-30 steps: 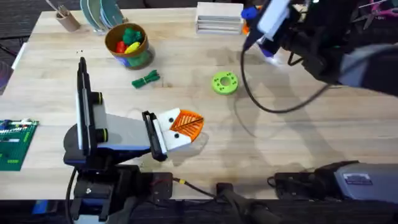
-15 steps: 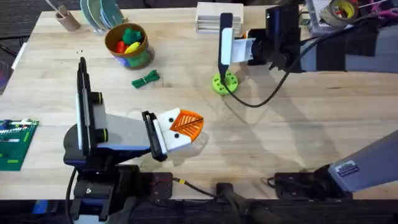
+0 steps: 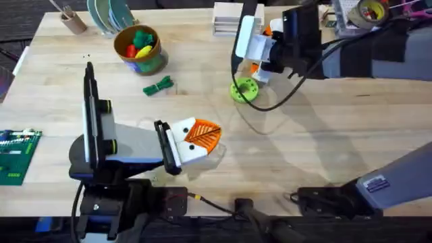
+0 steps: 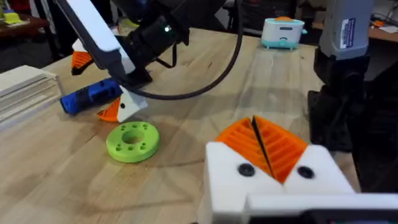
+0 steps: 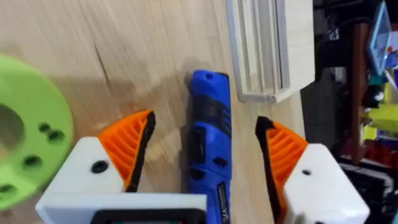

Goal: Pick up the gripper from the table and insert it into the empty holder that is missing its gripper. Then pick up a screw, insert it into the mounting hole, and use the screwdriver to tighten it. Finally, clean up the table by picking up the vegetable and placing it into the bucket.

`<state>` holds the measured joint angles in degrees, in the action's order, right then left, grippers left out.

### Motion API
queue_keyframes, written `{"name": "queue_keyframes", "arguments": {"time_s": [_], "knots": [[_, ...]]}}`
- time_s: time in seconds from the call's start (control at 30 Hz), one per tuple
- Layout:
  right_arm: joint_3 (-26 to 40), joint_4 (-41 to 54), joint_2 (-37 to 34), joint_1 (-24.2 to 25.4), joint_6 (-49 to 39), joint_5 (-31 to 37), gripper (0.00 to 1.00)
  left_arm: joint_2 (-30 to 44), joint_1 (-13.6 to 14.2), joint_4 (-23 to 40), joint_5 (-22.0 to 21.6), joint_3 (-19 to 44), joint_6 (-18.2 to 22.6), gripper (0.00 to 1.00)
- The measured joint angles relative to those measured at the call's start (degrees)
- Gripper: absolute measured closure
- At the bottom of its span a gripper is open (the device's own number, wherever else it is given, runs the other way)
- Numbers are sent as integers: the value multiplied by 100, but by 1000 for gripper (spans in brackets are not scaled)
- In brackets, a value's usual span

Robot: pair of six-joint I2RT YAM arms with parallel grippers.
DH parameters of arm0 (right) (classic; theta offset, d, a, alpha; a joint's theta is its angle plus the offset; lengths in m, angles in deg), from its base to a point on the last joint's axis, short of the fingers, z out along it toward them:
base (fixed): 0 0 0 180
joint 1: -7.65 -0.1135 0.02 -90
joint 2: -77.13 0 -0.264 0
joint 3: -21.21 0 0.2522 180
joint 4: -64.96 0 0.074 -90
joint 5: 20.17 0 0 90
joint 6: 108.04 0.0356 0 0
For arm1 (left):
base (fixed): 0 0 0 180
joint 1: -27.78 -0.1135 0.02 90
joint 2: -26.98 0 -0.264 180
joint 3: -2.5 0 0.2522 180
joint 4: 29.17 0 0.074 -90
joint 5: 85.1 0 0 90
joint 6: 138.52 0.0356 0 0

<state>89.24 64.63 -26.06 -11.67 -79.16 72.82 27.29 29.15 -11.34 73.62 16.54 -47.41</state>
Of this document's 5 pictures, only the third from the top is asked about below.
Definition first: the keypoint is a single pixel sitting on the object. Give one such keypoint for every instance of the small violet-blue plate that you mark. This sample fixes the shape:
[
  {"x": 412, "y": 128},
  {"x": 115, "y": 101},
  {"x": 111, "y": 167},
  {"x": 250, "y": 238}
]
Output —
[{"x": 112, "y": 20}]

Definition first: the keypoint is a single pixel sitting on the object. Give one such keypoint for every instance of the clear peg plate rack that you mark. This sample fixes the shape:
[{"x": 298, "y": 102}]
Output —
[{"x": 111, "y": 33}]

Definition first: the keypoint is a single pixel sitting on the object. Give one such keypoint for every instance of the green board with blocks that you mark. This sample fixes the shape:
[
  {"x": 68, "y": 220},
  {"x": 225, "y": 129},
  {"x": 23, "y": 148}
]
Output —
[{"x": 17, "y": 158}]

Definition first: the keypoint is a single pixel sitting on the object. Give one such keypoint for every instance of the teal plate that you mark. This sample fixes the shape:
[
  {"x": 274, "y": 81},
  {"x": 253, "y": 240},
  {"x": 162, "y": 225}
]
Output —
[{"x": 122, "y": 11}]

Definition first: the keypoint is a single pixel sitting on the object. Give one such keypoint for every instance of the right wrist black plate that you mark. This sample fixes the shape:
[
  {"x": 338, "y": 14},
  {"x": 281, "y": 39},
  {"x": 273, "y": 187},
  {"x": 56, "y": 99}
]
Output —
[{"x": 303, "y": 33}]

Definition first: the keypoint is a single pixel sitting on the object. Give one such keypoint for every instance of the black rail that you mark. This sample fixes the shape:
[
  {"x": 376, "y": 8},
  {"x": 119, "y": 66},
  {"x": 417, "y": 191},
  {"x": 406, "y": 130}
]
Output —
[{"x": 337, "y": 233}]

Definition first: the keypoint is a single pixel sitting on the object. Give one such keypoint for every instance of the grey-green plate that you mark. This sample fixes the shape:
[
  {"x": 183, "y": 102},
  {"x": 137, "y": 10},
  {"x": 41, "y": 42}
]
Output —
[{"x": 92, "y": 13}]

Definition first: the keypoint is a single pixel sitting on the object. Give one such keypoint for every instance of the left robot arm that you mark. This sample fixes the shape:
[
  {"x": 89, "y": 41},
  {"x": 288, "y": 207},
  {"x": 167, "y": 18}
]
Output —
[{"x": 101, "y": 209}]

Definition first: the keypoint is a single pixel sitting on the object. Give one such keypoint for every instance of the pale green plate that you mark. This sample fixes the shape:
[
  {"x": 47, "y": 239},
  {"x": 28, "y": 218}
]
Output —
[{"x": 101, "y": 13}]

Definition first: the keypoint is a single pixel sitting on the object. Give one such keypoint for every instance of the green toy vegetable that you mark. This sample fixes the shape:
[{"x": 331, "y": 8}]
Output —
[{"x": 157, "y": 87}]

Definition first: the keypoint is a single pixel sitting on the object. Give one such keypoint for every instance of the brown tub with toy vegetables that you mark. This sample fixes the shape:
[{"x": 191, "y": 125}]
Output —
[{"x": 148, "y": 64}]

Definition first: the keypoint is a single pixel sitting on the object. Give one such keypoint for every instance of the pink scissors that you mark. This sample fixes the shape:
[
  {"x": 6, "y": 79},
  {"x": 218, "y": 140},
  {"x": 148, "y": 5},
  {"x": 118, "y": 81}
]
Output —
[{"x": 418, "y": 13}]

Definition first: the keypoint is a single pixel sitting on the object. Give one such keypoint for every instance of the thin wooden stick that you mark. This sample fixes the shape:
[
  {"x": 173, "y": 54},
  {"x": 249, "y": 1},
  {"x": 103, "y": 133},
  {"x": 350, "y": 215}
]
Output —
[{"x": 56, "y": 5}]

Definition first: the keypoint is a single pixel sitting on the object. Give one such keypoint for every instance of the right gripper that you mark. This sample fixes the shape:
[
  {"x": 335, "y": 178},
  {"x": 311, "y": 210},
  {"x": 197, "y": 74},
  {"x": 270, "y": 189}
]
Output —
[{"x": 263, "y": 49}]

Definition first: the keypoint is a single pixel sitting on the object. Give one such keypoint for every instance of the brown cardboard cup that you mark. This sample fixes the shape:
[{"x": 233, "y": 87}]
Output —
[{"x": 75, "y": 23}]

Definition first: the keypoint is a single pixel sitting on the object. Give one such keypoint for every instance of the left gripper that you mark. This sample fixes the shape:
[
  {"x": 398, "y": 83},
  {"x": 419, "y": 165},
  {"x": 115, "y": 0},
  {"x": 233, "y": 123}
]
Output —
[{"x": 135, "y": 143}]

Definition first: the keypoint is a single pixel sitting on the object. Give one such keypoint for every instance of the green disc with holes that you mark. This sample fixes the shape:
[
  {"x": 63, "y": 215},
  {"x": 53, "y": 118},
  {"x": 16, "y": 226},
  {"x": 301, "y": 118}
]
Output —
[{"x": 238, "y": 92}]

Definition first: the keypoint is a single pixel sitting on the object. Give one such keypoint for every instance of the roll of tape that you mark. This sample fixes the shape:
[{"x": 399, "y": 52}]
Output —
[{"x": 354, "y": 17}]

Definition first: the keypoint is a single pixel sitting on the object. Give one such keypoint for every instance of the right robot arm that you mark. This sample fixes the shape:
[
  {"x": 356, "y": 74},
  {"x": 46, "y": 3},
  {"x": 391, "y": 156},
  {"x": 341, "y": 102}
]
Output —
[{"x": 398, "y": 182}]

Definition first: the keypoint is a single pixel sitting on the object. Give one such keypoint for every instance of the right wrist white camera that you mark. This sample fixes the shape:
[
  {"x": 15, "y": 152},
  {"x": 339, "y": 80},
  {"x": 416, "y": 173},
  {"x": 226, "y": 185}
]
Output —
[{"x": 244, "y": 35}]

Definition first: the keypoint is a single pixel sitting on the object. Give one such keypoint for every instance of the left wrist black plate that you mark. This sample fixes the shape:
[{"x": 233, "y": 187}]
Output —
[{"x": 90, "y": 111}]

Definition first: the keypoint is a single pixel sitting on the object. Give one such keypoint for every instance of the wrist black plate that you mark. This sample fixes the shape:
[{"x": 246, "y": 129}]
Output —
[
  {"x": 303, "y": 33},
  {"x": 90, "y": 111}
]

